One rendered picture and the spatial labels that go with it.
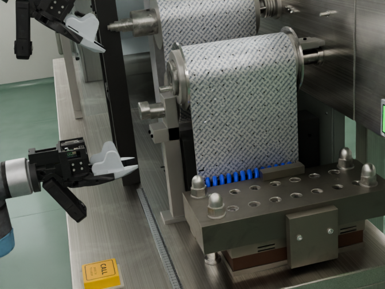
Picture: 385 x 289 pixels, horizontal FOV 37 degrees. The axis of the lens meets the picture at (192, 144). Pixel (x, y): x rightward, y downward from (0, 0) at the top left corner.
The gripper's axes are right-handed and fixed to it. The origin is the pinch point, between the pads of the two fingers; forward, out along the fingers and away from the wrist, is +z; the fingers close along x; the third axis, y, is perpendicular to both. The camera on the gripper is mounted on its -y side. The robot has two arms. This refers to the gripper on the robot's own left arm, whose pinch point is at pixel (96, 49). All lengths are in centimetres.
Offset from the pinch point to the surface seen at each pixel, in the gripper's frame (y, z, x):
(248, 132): 2.4, 36.0, -5.1
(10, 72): -133, 21, 551
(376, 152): 14, 77, 8
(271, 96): 11.5, 35.7, -5.1
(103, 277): -35.7, 21.4, -17.9
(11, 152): -141, 40, 331
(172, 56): 7.0, 14.4, 1.0
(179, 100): 0.2, 20.2, -1.4
